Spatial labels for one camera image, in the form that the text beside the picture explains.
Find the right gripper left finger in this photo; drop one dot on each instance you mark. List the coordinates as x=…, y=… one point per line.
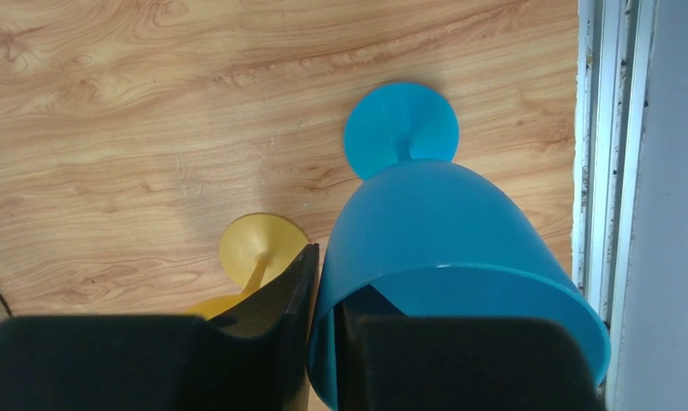
x=251, y=357

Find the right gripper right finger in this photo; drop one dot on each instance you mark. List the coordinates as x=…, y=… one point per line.
x=386, y=360

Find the yellow wine glass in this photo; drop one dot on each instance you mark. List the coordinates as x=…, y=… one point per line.
x=254, y=250

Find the blue wine glass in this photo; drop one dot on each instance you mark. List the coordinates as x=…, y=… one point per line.
x=435, y=238

